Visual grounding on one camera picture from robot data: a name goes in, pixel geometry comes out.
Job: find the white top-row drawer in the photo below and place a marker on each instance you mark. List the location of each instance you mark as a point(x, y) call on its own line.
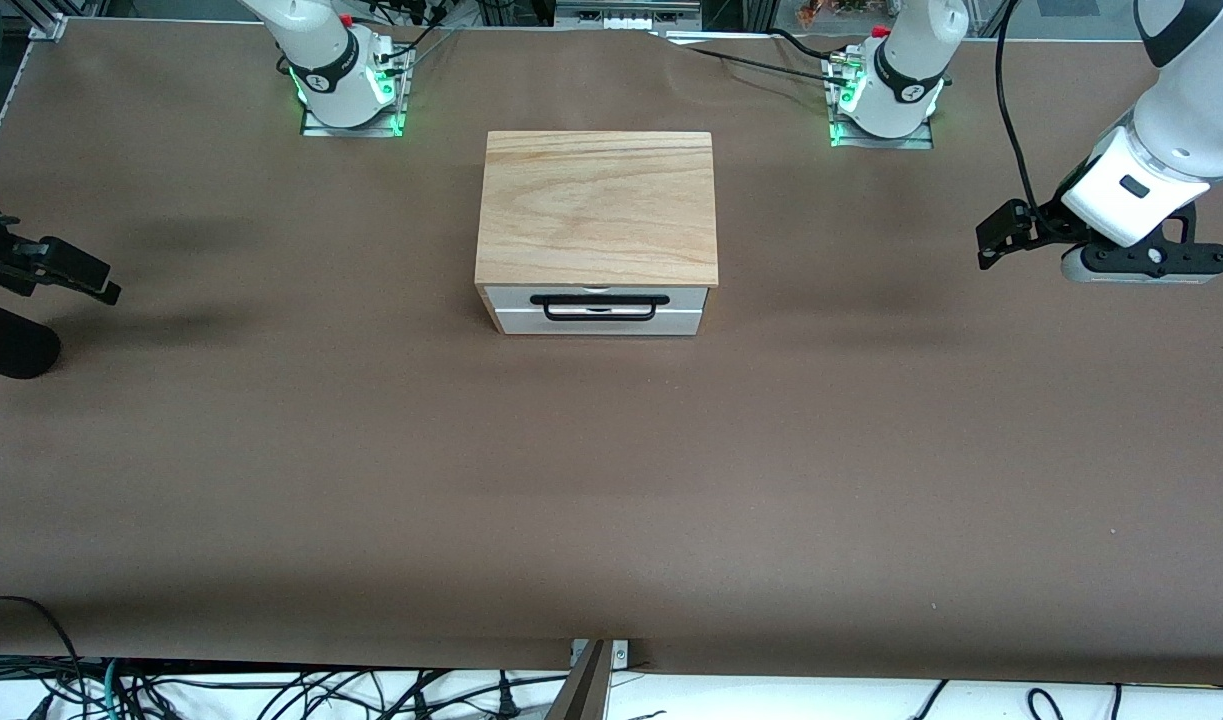
point(501, 298)

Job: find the wooden drawer cabinet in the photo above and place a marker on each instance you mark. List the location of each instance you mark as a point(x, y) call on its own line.
point(596, 210)

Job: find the grey power strip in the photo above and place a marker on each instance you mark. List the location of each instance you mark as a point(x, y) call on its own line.
point(621, 18)

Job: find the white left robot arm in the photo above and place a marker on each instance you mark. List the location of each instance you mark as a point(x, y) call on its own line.
point(1181, 120)

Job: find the aluminium frame profile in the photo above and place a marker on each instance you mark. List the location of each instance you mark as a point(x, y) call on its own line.
point(46, 27)

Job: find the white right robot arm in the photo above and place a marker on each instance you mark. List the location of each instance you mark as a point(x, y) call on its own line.
point(331, 70)

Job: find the dark slanted pole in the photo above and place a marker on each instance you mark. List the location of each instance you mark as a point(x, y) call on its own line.
point(581, 695)

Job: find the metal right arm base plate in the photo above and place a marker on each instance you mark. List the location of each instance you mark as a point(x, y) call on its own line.
point(316, 128)

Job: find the black cylindrical object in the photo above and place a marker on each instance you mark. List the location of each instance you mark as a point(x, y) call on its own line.
point(11, 345)

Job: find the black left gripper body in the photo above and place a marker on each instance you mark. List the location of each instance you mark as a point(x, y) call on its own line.
point(1043, 226)

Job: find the metal edge bracket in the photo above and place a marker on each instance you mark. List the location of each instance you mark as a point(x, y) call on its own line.
point(621, 655)

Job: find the orange red object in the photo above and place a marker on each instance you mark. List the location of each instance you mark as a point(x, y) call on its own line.
point(816, 12)

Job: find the silver rail strip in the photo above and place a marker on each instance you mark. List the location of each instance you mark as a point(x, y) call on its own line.
point(731, 38)

